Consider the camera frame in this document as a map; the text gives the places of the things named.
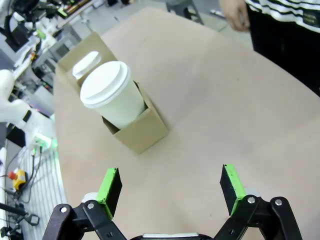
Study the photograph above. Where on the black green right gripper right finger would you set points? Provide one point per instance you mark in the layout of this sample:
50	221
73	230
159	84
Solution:
231	190

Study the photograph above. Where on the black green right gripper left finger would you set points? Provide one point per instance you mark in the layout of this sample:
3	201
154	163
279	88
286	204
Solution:
110	192

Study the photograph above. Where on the brown cardboard cup carrier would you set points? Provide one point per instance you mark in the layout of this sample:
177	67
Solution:
145	132

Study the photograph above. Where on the white paper cup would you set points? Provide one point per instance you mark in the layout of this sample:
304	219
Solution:
125	107

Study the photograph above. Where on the white plastic cup lid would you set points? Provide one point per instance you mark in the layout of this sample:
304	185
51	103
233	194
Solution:
86	63
105	83

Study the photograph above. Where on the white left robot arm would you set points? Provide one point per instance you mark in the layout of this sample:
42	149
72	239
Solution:
15	110

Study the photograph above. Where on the person's right hand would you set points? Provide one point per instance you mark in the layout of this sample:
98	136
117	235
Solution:
236	15

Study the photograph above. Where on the white device with green light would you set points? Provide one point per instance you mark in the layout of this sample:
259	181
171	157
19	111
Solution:
45	143

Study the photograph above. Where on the black stand base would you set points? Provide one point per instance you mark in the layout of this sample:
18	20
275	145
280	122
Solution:
25	215

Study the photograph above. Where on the yellow emergency stop button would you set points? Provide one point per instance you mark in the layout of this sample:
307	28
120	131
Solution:
18	178

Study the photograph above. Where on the person in zebra sweater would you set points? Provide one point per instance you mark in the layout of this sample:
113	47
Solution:
282	37

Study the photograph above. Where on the black equipment box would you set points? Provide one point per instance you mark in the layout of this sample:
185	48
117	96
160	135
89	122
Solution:
16	35

